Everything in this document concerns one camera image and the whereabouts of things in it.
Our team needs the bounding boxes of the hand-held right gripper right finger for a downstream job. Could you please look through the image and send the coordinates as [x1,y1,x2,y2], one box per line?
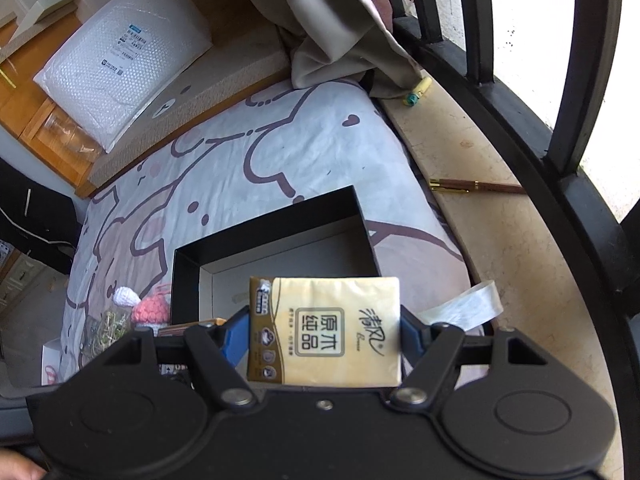
[389,306,557,410]

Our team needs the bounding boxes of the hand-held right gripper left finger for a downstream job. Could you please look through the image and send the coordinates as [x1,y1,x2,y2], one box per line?
[77,305,258,410]

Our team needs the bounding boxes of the black cardboard box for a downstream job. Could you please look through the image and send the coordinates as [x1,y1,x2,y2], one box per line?
[170,185,383,328]

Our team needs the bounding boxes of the beige tissue pack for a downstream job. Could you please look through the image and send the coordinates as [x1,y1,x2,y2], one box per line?
[248,275,402,389]

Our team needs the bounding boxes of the pink crochet doll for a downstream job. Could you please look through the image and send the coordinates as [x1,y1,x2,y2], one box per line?
[112,282,173,331]

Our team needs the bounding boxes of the bagged bead necklace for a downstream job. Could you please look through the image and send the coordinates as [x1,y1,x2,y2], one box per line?
[80,310,136,361]

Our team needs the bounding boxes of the white paper strip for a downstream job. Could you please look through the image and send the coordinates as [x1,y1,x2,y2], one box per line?
[417,280,502,333]

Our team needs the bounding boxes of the cartoon printed bedsheet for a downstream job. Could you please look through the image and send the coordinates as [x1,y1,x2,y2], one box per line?
[60,80,473,386]

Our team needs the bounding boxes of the brown pen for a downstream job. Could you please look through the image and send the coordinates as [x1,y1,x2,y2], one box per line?
[428,178,526,195]

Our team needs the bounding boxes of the white bag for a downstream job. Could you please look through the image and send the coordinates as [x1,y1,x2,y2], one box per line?
[42,337,68,386]

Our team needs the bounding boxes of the black jacket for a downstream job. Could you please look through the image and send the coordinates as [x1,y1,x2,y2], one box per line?
[0,157,93,276]

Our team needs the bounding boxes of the yellow and green small toy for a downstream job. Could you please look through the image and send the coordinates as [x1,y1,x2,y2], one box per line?
[402,76,433,107]

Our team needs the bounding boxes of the black window railing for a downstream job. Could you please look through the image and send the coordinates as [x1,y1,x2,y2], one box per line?
[350,0,640,480]

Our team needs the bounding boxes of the clear plastic bottle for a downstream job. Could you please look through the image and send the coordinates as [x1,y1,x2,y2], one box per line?
[40,112,106,163]

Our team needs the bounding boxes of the white bubble mailer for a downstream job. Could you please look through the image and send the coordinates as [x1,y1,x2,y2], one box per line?
[32,0,213,153]

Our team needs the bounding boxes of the wooden cabinet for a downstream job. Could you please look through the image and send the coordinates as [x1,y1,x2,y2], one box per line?
[0,0,281,198]

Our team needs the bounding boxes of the beige curtain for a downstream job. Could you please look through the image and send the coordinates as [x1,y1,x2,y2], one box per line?
[225,0,426,98]

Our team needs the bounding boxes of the white flat box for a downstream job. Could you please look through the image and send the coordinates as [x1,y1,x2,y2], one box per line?
[0,0,83,58]

